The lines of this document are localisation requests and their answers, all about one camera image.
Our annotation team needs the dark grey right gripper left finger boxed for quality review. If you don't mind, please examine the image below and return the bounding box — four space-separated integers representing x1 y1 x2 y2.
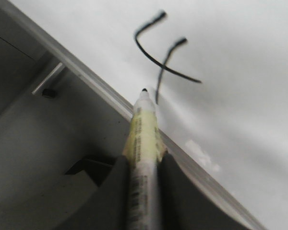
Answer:
55 156 130 230

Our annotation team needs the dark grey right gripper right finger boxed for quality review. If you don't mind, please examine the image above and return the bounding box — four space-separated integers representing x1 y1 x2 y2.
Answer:
158 153 246 230

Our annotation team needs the white glossy whiteboard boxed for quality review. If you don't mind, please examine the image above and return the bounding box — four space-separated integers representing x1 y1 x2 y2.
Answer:
13 0 288 230

